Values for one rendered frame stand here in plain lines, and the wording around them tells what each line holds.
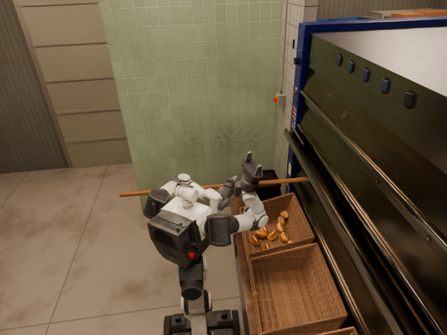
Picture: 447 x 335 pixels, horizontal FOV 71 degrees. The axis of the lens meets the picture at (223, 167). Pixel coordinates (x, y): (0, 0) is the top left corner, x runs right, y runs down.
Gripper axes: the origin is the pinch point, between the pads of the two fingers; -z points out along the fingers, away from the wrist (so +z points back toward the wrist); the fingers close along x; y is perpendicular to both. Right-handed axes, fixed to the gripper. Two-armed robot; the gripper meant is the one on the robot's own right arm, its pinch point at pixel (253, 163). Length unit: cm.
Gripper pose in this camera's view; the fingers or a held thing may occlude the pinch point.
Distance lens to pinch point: 138.4
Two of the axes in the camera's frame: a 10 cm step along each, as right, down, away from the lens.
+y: 8.7, -3.7, 3.2
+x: -4.9, -7.2, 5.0
